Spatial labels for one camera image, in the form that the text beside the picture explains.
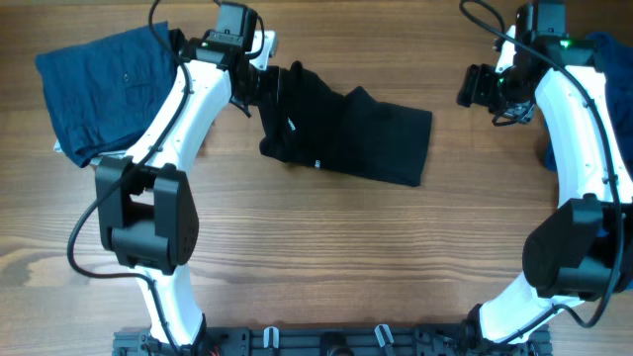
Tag black polo shirt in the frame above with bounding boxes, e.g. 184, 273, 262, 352
256, 61, 432, 187

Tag blue polo shirt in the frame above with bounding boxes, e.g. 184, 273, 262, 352
535, 32, 632, 206

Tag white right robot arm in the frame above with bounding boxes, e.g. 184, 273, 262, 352
458, 25, 632, 349

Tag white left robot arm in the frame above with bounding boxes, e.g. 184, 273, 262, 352
96, 31, 278, 355

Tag folded dark green garment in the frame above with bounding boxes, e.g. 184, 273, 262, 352
169, 29, 188, 54

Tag folded blue denim shorts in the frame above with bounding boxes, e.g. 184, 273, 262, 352
35, 22, 176, 157

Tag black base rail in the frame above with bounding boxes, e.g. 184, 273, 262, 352
112, 324, 553, 356

